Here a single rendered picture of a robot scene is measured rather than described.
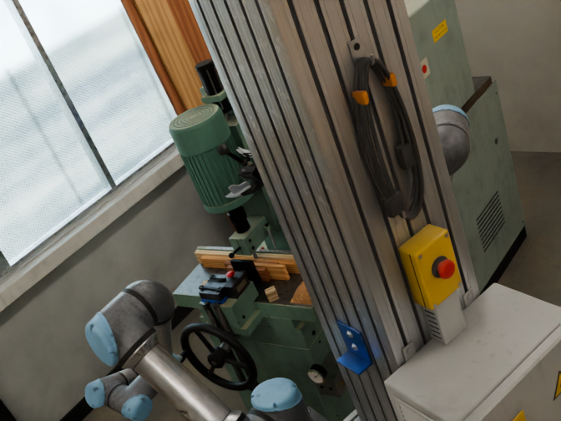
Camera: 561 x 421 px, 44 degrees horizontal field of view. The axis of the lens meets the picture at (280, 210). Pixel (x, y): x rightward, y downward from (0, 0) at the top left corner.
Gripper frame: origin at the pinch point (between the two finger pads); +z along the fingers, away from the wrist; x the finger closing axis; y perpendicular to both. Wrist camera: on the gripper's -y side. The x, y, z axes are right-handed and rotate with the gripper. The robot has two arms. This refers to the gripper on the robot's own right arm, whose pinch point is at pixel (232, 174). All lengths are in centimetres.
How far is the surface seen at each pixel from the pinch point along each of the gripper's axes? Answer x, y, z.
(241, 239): 13.7, -23.2, 10.4
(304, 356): 46, -48, -6
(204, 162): -2.6, 3.7, 8.7
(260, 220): 4.9, -29.4, 9.5
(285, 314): 35.3, -33.2, -6.0
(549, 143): -114, -239, -23
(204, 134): -9.2, 9.8, 5.8
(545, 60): -144, -196, -29
